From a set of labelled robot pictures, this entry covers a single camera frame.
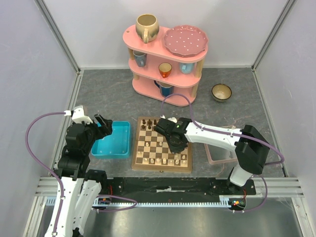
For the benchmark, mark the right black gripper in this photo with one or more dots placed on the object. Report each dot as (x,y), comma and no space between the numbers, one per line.
(161,126)

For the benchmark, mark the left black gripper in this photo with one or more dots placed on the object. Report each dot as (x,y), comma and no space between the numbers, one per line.
(105,128)

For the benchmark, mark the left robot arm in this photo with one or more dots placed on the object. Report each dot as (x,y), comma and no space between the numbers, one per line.
(79,186)

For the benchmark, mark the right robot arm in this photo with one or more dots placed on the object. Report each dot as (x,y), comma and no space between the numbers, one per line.
(249,146)

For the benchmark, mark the wooden chess board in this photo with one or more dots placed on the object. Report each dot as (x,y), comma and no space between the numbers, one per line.
(145,133)

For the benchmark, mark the blue plastic bin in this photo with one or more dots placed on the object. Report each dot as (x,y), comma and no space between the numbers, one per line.
(114,146)

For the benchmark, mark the dark blue mug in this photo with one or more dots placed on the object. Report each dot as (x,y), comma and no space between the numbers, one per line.
(165,89)

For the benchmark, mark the pink clear plastic tray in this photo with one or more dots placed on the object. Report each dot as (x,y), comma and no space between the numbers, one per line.
(216,154)

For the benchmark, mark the brown ceramic bowl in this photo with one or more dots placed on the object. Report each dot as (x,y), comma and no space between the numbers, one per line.
(221,92)

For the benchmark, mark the pink three-tier shelf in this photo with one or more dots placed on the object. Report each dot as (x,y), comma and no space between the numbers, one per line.
(185,85)

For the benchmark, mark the orange cup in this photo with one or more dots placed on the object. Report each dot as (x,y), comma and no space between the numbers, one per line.
(165,69)

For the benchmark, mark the light blue mug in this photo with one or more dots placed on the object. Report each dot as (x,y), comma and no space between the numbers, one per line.
(186,68)

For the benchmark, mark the grey-blue mug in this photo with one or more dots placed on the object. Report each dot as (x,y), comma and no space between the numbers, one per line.
(140,58)

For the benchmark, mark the pink polka dot plate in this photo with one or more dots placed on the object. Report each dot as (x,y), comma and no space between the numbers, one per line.
(185,40)

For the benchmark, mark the beige ceramic mug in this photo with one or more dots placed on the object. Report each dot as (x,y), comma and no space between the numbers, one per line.
(147,27)

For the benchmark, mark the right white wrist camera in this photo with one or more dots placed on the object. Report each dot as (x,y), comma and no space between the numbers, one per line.
(172,119)

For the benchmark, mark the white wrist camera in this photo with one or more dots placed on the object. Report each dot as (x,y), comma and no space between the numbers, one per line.
(172,119)
(78,115)

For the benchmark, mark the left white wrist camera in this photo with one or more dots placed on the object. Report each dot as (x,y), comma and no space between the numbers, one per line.
(78,115)

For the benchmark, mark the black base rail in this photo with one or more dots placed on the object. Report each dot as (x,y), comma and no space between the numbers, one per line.
(175,189)

